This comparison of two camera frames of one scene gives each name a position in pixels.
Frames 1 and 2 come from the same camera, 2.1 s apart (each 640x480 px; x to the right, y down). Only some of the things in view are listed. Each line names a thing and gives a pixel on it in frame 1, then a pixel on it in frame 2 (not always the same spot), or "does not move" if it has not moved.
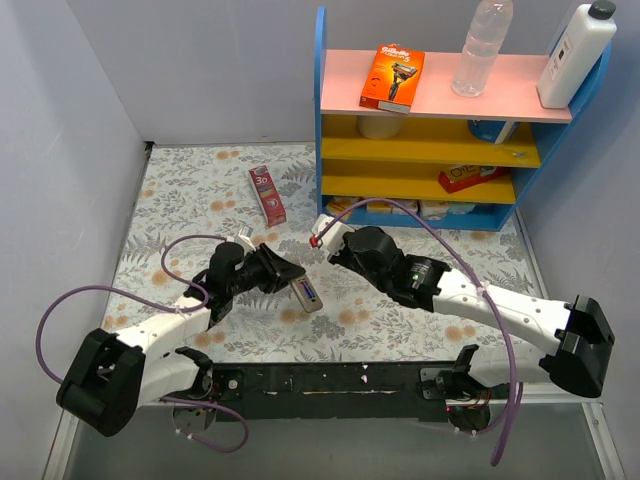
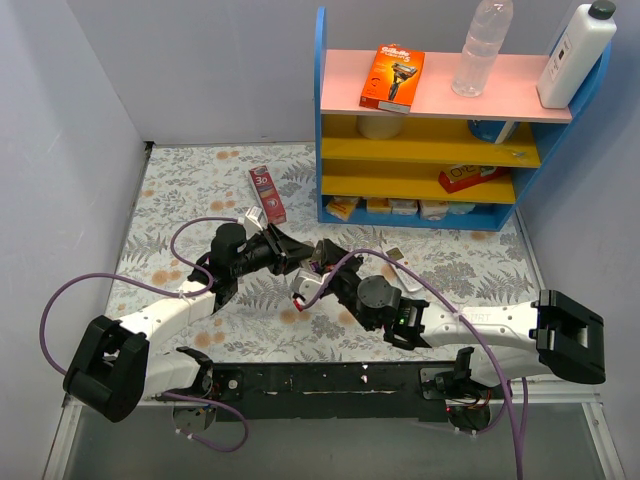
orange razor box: [392, 78] does not move
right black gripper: [345, 249] to [326, 265]
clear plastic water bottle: [488, 30] does not move
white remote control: [306, 293] to [318, 252]
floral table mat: [191, 198] does not move
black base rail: [324, 390] does not move
